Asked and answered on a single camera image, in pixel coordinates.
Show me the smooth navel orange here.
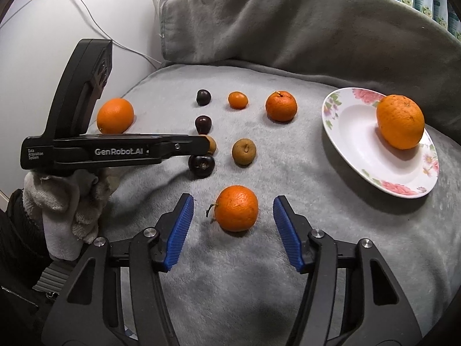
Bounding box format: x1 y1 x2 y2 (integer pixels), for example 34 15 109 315
97 98 135 135

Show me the mandarin with stem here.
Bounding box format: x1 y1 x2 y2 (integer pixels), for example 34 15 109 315
206 185 259 232

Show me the floral white plate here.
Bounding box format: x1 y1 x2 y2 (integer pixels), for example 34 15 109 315
322 87 440 199

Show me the dark grey fleece blanket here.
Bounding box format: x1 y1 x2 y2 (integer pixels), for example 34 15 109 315
158 0 461 145

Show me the black jacket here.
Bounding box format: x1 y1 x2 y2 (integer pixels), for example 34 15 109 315
0 256 74 346

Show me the light grey fleece blanket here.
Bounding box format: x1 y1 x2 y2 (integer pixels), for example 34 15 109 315
86 63 461 346

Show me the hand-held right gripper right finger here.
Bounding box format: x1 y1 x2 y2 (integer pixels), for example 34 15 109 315
273 195 423 346

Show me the small mandarin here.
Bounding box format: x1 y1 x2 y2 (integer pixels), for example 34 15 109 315
228 91 249 109

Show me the large rough orange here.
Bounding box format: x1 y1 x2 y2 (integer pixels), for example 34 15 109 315
376 94 426 150

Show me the person's left hand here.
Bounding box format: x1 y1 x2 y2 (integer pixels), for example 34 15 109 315
22 168 112 260

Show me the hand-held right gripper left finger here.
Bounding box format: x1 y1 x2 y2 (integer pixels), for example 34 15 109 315
42 193 195 346

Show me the person's left forearm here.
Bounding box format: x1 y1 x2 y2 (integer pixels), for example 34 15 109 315
5 187 49 264

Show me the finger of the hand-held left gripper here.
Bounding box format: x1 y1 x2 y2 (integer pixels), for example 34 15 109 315
153 135 210 163

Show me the white cable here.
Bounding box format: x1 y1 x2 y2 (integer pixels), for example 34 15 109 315
68 0 161 69

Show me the medium mandarin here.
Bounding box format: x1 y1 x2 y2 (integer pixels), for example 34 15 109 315
265 91 298 122

